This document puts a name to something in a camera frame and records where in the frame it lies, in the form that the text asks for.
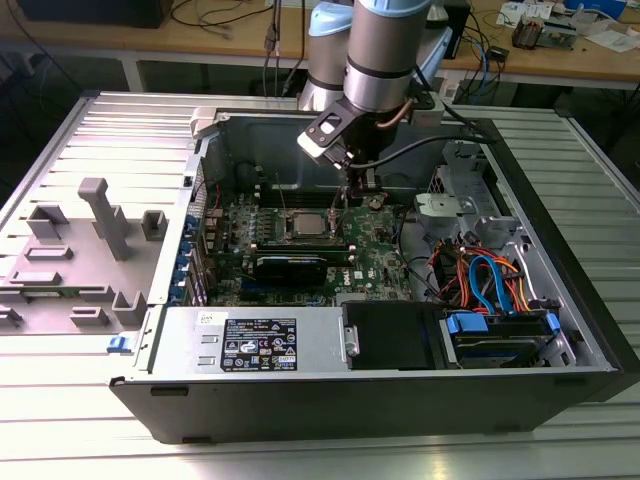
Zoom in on metal socket cover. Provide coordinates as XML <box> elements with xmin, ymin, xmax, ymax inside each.
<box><xmin>328</xmin><ymin>184</ymin><xmax>354</xmax><ymax>239</ymax></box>

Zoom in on silver CPU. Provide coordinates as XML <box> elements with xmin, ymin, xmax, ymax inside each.
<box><xmin>291</xmin><ymin>212</ymin><xmax>329</xmax><ymax>237</ymax></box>

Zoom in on black RAM slot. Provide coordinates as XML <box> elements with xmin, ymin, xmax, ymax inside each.
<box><xmin>255</xmin><ymin>183</ymin><xmax>349</xmax><ymax>197</ymax></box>
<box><xmin>257</xmin><ymin>193</ymin><xmax>347</xmax><ymax>207</ymax></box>

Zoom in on CPU socket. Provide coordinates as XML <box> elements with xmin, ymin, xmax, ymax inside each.
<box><xmin>283</xmin><ymin>207</ymin><xmax>341</xmax><ymax>246</ymax></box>

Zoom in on black expansion slot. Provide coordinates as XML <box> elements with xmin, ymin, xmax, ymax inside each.
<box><xmin>238</xmin><ymin>285</ymin><xmax>334</xmax><ymax>306</ymax></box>

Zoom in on green motherboard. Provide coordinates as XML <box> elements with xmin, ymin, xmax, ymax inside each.
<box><xmin>202</xmin><ymin>192</ymin><xmax>416</xmax><ymax>307</ymax></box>

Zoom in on silver metal disk bay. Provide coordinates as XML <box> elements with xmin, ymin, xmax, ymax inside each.
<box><xmin>413</xmin><ymin>138</ymin><xmax>531</xmax><ymax>261</ymax></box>

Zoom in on black RAM stick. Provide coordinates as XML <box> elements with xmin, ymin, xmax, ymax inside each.
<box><xmin>253</xmin><ymin>241</ymin><xmax>352</xmax><ymax>257</ymax></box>

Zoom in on black upright box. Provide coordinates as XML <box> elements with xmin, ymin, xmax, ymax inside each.
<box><xmin>447</xmin><ymin>0</ymin><xmax>471</xmax><ymax>60</ymax></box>

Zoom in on black graphics card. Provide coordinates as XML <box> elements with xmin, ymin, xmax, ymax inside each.
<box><xmin>253</xmin><ymin>254</ymin><xmax>330</xmax><ymax>287</ymax></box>

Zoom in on finned metal heatsink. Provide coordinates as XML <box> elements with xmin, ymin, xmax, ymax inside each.
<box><xmin>512</xmin><ymin>13</ymin><xmax>545</xmax><ymax>50</ymax></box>

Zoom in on wooden desk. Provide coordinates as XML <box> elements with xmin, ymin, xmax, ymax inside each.
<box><xmin>0</xmin><ymin>0</ymin><xmax>640</xmax><ymax>94</ymax></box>

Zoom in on white printed carton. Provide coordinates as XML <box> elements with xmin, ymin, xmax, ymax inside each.
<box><xmin>498</xmin><ymin>1</ymin><xmax>555</xmax><ymax>27</ymax></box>

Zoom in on hard disk in blue carrier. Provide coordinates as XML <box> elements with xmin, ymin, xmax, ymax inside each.
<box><xmin>438</xmin><ymin>309</ymin><xmax>561</xmax><ymax>370</ymax></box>

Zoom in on grey electronic device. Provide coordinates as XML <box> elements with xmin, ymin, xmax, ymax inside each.
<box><xmin>542</xmin><ymin>17</ymin><xmax>584</xmax><ymax>50</ymax></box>

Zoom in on white paper sheets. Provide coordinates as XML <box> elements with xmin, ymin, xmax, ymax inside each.
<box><xmin>583</xmin><ymin>28</ymin><xmax>640</xmax><ymax>54</ymax></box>

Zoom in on black PC case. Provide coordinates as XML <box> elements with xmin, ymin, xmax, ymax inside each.
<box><xmin>108</xmin><ymin>107</ymin><xmax>640</xmax><ymax>446</ymax></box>

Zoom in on silver power supply unit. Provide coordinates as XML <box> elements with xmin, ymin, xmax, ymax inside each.
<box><xmin>148</xmin><ymin>305</ymin><xmax>346</xmax><ymax>375</ymax></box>

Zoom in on black computer box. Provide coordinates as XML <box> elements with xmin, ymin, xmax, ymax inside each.
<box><xmin>18</xmin><ymin>0</ymin><xmax>175</xmax><ymax>30</ymax></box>

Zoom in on grey parts rack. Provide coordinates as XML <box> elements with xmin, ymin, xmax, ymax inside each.
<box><xmin>0</xmin><ymin>177</ymin><xmax>169</xmax><ymax>336</ymax></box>

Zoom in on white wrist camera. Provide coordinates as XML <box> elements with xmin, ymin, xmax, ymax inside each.
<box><xmin>296</xmin><ymin>99</ymin><xmax>351</xmax><ymax>169</ymax></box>

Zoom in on black camera cable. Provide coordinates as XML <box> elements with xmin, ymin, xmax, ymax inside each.
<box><xmin>347</xmin><ymin>99</ymin><xmax>499</xmax><ymax>169</ymax></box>

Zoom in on thin red wire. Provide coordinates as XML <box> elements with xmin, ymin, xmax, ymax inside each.
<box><xmin>192</xmin><ymin>182</ymin><xmax>222</xmax><ymax>214</ymax></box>

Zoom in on blue flat wire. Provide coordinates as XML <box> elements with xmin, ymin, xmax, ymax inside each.
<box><xmin>469</xmin><ymin>254</ymin><xmax>519</xmax><ymax>316</ymax></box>

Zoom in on orange wire bundle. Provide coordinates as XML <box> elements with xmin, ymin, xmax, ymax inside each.
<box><xmin>429</xmin><ymin>239</ymin><xmax>539</xmax><ymax>314</ymax></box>

